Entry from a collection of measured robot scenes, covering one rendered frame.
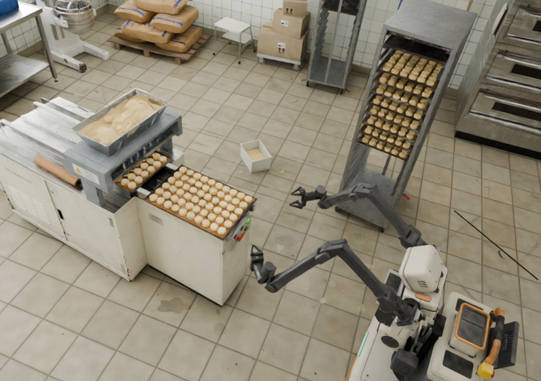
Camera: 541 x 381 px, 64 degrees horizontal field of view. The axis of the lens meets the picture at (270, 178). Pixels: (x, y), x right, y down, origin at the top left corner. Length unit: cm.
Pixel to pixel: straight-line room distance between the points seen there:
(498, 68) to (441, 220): 168
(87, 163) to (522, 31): 400
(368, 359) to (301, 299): 74
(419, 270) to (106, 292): 230
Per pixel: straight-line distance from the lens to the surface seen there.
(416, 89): 319
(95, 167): 269
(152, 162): 306
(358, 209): 395
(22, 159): 344
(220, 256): 279
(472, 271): 410
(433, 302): 233
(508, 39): 486
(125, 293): 351
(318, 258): 209
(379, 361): 304
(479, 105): 523
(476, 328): 261
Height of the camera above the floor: 292
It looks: 43 degrees down
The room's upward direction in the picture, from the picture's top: 6 degrees clockwise
